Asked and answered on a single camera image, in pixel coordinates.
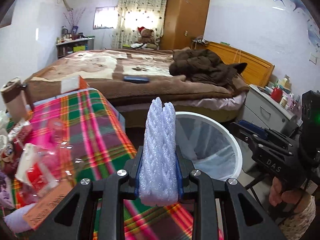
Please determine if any clear plastic bottle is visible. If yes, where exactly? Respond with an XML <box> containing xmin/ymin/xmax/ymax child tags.
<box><xmin>29</xmin><ymin>118</ymin><xmax>85</xmax><ymax>181</ymax></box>

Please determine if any orange white small box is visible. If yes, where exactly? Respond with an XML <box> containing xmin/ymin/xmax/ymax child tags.
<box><xmin>61</xmin><ymin>75</ymin><xmax>89</xmax><ymax>94</ymax></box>

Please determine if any white paper bag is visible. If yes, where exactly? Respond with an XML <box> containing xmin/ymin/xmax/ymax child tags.
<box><xmin>15</xmin><ymin>143</ymin><xmax>60</xmax><ymax>190</ymax></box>

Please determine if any white foam net sleeve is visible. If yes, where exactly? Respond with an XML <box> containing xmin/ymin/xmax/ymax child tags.
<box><xmin>138</xmin><ymin>97</ymin><xmax>178</xmax><ymax>206</ymax></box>

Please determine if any cluttered side desk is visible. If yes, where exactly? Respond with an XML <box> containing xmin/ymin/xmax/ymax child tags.
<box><xmin>56</xmin><ymin>25</ymin><xmax>95</xmax><ymax>59</ymax></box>

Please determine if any forearm in patterned sleeve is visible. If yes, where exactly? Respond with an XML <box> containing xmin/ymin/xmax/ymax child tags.
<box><xmin>279</xmin><ymin>196</ymin><xmax>316</xmax><ymax>240</ymax></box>

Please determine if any wooden wardrobe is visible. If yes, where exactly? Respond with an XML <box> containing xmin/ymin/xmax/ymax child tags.
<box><xmin>160</xmin><ymin>0</ymin><xmax>210</xmax><ymax>50</ymax></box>

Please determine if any red canister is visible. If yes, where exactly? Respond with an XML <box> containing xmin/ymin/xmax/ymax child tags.
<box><xmin>270</xmin><ymin>86</ymin><xmax>283</xmax><ymax>103</ymax></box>

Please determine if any dark brown jacket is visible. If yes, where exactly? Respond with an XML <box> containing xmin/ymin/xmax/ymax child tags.
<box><xmin>169</xmin><ymin>49</ymin><xmax>247</xmax><ymax>87</ymax></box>

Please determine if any right hand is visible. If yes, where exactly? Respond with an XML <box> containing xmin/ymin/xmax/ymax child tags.
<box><xmin>268</xmin><ymin>177</ymin><xmax>305</xmax><ymax>206</ymax></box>

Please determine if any red strawberry milk carton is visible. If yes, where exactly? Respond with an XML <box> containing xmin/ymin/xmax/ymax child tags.
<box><xmin>8</xmin><ymin>120</ymin><xmax>33</xmax><ymax>142</ymax></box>

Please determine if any teddy bear with hat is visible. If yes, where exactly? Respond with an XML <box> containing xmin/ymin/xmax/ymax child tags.
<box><xmin>137</xmin><ymin>27</ymin><xmax>158</xmax><ymax>49</ymax></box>

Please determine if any purple drink carton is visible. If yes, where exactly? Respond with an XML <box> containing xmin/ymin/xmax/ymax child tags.
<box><xmin>0</xmin><ymin>172</ymin><xmax>15</xmax><ymax>210</ymax></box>

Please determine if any white trash bin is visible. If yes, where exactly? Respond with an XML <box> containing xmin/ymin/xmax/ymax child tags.
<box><xmin>176</xmin><ymin>112</ymin><xmax>242</xmax><ymax>181</ymax></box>

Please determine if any patterned curtain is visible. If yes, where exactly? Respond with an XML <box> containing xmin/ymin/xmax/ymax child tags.
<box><xmin>111</xmin><ymin>0</ymin><xmax>167</xmax><ymax>49</ymax></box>

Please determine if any red Cilostazol tablet box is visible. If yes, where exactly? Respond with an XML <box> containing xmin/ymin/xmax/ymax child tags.
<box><xmin>23</xmin><ymin>180</ymin><xmax>73</xmax><ymax>230</ymax></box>

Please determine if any grey drawer nightstand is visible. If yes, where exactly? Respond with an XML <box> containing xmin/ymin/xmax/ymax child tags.
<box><xmin>237</xmin><ymin>85</ymin><xmax>295</xmax><ymax>132</ymax></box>

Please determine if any window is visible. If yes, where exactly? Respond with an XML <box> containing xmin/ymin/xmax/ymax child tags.
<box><xmin>93</xmin><ymin>7</ymin><xmax>118</xmax><ymax>29</ymax></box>

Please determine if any vase with dry branches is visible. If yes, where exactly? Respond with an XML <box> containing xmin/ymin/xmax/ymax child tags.
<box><xmin>63</xmin><ymin>7</ymin><xmax>86</xmax><ymax>35</ymax></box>

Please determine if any plaid tablecloth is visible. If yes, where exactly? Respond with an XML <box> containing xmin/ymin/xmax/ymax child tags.
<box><xmin>0</xmin><ymin>87</ymin><xmax>226</xmax><ymax>240</ymax></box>

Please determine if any brown lidded mug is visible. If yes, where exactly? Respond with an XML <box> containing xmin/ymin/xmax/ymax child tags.
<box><xmin>1</xmin><ymin>77</ymin><xmax>34</xmax><ymax>123</ymax></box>

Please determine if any wooden headboard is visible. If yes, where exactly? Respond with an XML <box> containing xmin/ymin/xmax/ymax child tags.
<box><xmin>191</xmin><ymin>41</ymin><xmax>274</xmax><ymax>87</ymax></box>

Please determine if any red cartoon snack packet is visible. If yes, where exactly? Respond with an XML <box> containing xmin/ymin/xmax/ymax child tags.
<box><xmin>1</xmin><ymin>134</ymin><xmax>20</xmax><ymax>177</ymax></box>

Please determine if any bed with brown blanket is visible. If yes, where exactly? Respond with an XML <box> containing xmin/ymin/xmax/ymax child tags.
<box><xmin>26</xmin><ymin>49</ymin><xmax>249</xmax><ymax>112</ymax></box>

